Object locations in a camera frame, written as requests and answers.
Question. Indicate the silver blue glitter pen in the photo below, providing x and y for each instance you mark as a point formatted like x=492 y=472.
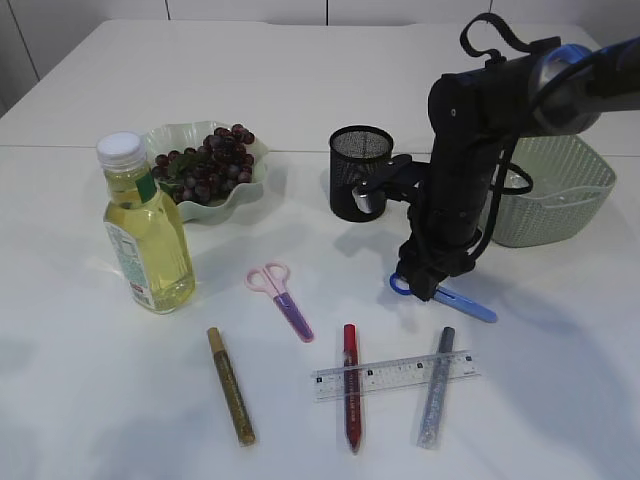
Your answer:
x=431 y=419

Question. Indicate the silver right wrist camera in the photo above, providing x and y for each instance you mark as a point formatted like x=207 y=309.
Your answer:
x=396 y=179

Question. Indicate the purple grape bunch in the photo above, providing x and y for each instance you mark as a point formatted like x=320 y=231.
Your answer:
x=210 y=172

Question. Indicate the gold glitter pen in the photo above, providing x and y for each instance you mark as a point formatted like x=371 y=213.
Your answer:
x=234 y=400

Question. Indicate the clear plastic ruler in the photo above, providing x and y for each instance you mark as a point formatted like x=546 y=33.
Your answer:
x=328 y=384

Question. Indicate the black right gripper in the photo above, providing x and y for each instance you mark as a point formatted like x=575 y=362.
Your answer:
x=444 y=219

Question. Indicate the pink purple scissors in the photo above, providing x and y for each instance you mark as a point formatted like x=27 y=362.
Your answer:
x=271 y=279

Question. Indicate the black mesh pen holder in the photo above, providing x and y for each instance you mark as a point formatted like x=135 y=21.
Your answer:
x=356 y=152

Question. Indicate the yellow tea drink bottle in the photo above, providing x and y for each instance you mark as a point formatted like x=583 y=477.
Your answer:
x=144 y=226

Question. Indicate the blue scissors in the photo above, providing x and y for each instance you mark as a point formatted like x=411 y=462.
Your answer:
x=449 y=298

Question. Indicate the green woven plastic basket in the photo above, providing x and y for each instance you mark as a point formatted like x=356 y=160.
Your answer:
x=571 y=181

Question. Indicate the red glitter pen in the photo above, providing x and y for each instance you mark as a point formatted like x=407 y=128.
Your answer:
x=352 y=401

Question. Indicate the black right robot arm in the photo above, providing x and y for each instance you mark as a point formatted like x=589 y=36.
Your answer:
x=478 y=118

